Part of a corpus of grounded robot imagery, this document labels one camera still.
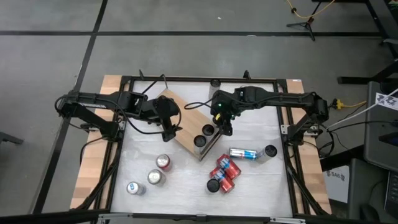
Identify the red Fanta strawberry can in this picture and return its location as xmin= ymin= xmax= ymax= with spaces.
xmin=155 ymin=153 xmax=173 ymax=172
xmin=216 ymin=152 xmax=243 ymax=181
xmin=209 ymin=166 xmax=236 ymax=194

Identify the silver blue red energy can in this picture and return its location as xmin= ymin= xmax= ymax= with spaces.
xmin=229 ymin=147 xmax=259 ymax=161

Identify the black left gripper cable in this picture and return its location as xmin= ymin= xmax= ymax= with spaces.
xmin=118 ymin=102 xmax=183 ymax=136

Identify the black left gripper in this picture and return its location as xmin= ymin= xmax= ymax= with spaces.
xmin=146 ymin=95 xmax=183 ymax=143

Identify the gray cabinet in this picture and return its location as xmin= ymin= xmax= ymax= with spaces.
xmin=363 ymin=81 xmax=398 ymax=172

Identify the wooden shelf black metal frame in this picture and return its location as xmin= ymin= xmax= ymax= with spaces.
xmin=133 ymin=70 xmax=230 ymax=162

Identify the white box with print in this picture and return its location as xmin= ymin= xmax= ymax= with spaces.
xmin=322 ymin=166 xmax=351 ymax=203

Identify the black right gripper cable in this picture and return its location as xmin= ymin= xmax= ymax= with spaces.
xmin=183 ymin=100 xmax=216 ymax=111

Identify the black metal table frame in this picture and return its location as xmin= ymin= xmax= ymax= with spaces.
xmin=70 ymin=70 xmax=332 ymax=224

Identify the yellow floor cable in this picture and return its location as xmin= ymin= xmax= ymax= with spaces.
xmin=285 ymin=0 xmax=336 ymax=19

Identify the silver-topped beverage can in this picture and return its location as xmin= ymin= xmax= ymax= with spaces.
xmin=147 ymin=169 xmax=167 ymax=187

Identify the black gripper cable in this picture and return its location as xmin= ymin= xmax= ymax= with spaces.
xmin=118 ymin=102 xmax=183 ymax=136
xmin=183 ymin=100 xmax=216 ymax=111

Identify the silver blue slim can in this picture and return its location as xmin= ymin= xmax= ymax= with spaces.
xmin=126 ymin=181 xmax=147 ymax=197

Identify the black chair leg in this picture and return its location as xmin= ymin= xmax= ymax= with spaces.
xmin=0 ymin=130 xmax=24 ymax=146

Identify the yellow plug cable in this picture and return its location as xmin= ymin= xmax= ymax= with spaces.
xmin=331 ymin=98 xmax=368 ymax=110

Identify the black tripod stand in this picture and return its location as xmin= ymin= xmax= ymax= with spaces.
xmin=285 ymin=1 xmax=323 ymax=42

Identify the white cable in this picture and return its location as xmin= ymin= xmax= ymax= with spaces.
xmin=326 ymin=89 xmax=398 ymax=130

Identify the white printed label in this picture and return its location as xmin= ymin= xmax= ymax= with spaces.
xmin=375 ymin=88 xmax=398 ymax=112

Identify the black desk leg frame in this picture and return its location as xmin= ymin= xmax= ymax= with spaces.
xmin=337 ymin=0 xmax=398 ymax=85

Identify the black-topped beverage can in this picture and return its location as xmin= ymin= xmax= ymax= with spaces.
xmin=206 ymin=178 xmax=221 ymax=194

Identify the gray storage box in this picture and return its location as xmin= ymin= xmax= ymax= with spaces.
xmin=348 ymin=158 xmax=398 ymax=224

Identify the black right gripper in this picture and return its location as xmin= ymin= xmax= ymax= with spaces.
xmin=210 ymin=98 xmax=238 ymax=137

